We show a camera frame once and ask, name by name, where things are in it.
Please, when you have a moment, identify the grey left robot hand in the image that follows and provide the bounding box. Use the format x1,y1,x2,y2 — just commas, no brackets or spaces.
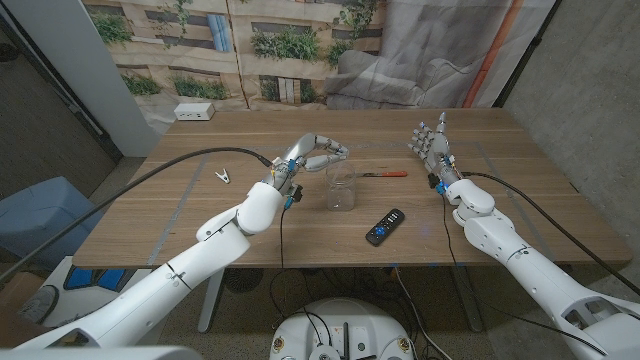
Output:
262,132,350,194

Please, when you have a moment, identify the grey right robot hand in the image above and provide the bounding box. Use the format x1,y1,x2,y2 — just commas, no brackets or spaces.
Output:
407,112,462,188

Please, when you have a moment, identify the clear plastic cup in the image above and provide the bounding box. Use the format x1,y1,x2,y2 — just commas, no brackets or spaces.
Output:
325,160,357,212

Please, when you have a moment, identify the black TV remote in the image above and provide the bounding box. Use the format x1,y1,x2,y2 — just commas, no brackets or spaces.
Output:
364,208,406,248

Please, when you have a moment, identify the printed fabric backdrop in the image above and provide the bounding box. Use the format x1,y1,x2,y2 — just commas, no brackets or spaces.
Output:
82,0,559,137

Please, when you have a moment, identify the white power strip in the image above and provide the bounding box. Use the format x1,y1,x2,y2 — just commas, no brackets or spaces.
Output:
173,102,217,122

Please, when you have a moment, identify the black round floor fan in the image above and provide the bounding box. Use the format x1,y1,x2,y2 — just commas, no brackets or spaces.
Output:
223,268,265,294

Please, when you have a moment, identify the white table leg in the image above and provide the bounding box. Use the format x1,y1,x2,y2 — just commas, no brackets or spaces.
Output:
197,268,226,334
452,264,484,334

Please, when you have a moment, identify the white robot torso base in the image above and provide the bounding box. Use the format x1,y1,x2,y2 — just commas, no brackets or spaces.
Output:
269,298,416,360

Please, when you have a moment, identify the white square column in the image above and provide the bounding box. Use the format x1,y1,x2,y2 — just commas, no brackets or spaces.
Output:
2,0,161,159

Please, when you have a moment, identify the blue upholstered seat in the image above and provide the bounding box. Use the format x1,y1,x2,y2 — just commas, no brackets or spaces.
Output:
0,175,104,271

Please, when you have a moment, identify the grey sneaker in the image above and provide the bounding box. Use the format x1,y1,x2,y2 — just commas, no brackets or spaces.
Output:
18,284,61,326

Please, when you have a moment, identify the red-handled table knife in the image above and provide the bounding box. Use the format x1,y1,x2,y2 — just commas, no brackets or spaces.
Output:
349,170,409,179

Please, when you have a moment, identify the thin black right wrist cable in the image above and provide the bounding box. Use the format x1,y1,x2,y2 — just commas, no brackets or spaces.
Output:
441,193,609,357

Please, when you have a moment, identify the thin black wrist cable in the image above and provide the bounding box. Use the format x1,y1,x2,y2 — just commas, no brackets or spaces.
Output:
441,193,609,357
268,205,301,331

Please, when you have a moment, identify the thin black left wrist cable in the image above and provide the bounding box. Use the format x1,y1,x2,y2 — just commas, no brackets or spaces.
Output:
268,205,301,331

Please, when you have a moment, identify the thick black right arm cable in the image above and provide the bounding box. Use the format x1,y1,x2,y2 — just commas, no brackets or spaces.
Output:
462,171,640,296

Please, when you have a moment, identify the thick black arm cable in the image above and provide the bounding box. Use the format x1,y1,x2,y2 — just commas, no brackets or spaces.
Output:
462,171,640,296
0,146,274,284

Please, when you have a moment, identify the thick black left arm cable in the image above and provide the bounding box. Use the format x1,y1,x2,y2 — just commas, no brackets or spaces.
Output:
0,146,274,284

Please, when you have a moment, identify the white floor cable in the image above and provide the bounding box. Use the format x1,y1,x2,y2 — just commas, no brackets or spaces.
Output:
393,267,444,360

